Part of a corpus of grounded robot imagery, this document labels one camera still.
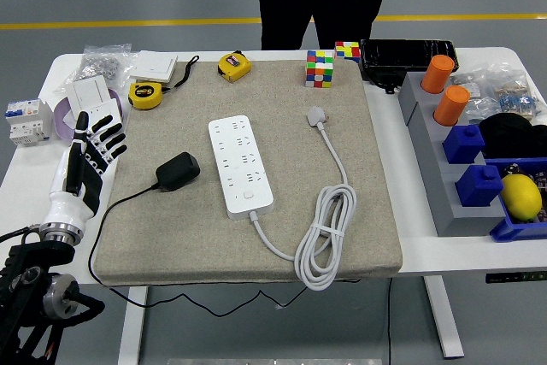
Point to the white paper slip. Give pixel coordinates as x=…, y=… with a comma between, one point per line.
x=68, y=119

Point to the small black device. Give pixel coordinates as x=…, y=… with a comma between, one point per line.
x=384, y=78

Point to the grey block holder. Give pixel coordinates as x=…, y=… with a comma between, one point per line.
x=444, y=194

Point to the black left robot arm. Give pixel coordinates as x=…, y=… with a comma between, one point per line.
x=25, y=262

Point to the grey-brown mat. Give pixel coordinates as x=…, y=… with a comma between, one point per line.
x=179, y=232

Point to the clear bag of blue resistors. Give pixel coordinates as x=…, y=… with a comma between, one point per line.
x=519, y=100

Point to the black power adapter plug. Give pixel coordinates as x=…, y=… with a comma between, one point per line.
x=177, y=172

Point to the yellow tape measure red label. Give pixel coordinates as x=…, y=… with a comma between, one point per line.
x=234, y=66

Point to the large colourful puzzle cube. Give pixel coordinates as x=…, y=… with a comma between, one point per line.
x=319, y=68

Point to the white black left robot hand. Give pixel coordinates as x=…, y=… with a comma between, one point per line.
x=81, y=177

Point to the white switch panel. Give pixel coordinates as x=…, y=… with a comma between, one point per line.
x=89, y=91

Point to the clear bag of small parts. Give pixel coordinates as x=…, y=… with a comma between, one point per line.
x=476, y=102

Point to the yellow lemon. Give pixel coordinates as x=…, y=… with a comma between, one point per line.
x=520, y=197

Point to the black table control panel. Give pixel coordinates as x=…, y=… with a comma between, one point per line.
x=515, y=278

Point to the white power strip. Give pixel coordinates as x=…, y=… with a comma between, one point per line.
x=239, y=177

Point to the white wall switch plate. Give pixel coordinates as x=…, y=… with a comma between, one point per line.
x=151, y=65

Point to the black cloth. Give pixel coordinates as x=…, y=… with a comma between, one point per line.
x=508, y=134

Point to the purple bowl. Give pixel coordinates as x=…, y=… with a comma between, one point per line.
x=62, y=127

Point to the yellow black tape measure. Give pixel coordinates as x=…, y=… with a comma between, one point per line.
x=145, y=95

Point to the blue block with knob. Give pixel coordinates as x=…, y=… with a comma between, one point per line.
x=478, y=186
x=463, y=145

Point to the white socket panel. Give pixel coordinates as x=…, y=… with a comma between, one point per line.
x=100, y=107

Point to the small colourful puzzle cube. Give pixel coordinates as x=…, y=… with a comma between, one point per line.
x=347, y=51

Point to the orange cylinder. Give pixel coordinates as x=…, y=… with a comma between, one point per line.
x=451, y=105
x=437, y=74

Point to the black plastic tray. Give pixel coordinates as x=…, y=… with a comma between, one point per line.
x=406, y=53

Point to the white power strip plug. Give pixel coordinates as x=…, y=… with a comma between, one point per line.
x=316, y=115

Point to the blue plastic bin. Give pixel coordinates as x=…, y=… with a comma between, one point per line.
x=513, y=230

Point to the clear bag of metal screws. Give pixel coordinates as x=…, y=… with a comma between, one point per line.
x=100, y=66

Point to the white circuit breaker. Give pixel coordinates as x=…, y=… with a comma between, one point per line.
x=25, y=123

